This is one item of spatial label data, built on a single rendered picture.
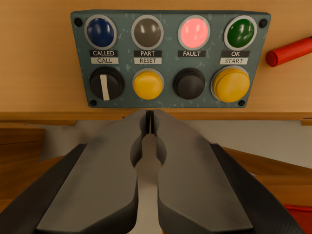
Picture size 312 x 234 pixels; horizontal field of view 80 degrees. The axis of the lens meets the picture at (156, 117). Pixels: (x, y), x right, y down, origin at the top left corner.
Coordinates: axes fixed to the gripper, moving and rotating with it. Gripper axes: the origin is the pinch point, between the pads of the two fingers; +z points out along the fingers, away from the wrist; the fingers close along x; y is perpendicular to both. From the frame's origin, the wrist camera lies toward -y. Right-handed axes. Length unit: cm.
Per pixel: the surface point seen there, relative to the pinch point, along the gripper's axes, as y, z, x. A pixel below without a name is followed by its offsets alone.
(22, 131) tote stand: 46, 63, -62
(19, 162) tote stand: 60, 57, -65
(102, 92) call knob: 0.3, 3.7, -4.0
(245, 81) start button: -0.7, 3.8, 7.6
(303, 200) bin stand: 19.1, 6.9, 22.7
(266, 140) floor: 61, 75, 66
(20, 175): 40, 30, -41
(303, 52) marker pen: -2.1, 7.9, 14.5
